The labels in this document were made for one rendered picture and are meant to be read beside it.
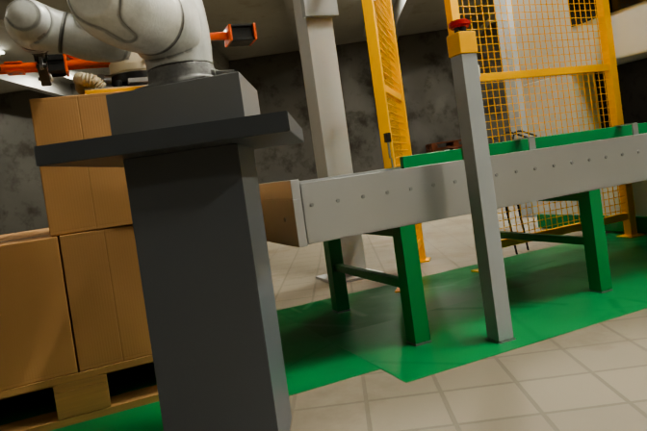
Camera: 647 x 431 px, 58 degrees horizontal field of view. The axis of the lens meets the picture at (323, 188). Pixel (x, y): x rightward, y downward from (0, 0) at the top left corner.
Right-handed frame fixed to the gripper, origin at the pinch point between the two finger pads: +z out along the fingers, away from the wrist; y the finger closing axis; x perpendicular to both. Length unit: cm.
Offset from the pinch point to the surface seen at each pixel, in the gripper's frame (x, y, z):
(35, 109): -4.1, 15.8, -3.7
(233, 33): 54, 0, -15
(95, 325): 3, 81, -4
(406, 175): 106, 50, -15
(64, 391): -8, 97, -5
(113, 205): 12.8, 46.3, -4.4
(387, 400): 73, 107, -49
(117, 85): 19.5, 9.5, 3.1
